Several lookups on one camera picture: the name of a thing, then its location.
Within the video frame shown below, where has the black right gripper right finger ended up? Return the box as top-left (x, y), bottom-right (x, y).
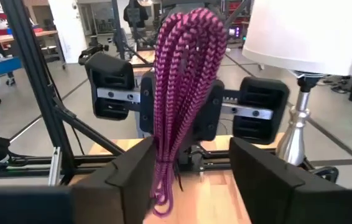
top-left (228, 136), bottom-right (348, 224)

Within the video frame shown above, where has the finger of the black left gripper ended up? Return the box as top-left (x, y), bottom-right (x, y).
top-left (139, 72), bottom-right (157, 135)
top-left (193, 80), bottom-right (226, 141)

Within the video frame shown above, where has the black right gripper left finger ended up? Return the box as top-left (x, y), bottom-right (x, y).
top-left (70, 136), bottom-right (157, 224)

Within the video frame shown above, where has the silver lamp base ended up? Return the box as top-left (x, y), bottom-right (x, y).
top-left (276, 72), bottom-right (340, 184)

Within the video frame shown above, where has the blue chair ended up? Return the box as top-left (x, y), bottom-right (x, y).
top-left (0, 55), bottom-right (23, 86)

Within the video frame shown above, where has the wooden workbench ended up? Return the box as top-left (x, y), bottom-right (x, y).
top-left (0, 29), bottom-right (67, 68)

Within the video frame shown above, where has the white lampshade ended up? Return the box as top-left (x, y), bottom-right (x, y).
top-left (241, 0), bottom-right (352, 78)

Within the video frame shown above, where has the black aluminium table frame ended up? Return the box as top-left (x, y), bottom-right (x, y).
top-left (0, 146), bottom-right (317, 183)

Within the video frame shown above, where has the black aluminium rig frame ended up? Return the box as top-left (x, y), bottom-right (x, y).
top-left (0, 0), bottom-right (126, 186)

